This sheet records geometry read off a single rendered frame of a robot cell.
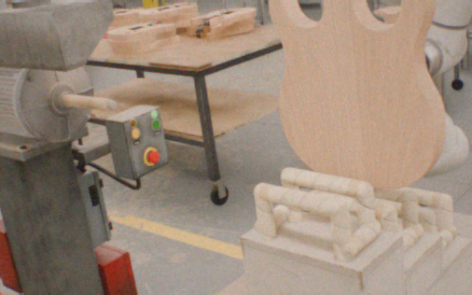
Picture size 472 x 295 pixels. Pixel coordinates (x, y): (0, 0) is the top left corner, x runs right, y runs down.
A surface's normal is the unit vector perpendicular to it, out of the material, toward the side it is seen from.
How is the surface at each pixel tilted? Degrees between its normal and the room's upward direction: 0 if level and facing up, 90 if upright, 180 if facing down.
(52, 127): 97
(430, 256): 90
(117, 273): 90
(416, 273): 90
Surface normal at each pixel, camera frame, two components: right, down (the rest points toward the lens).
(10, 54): -0.63, 0.33
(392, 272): 0.75, 0.13
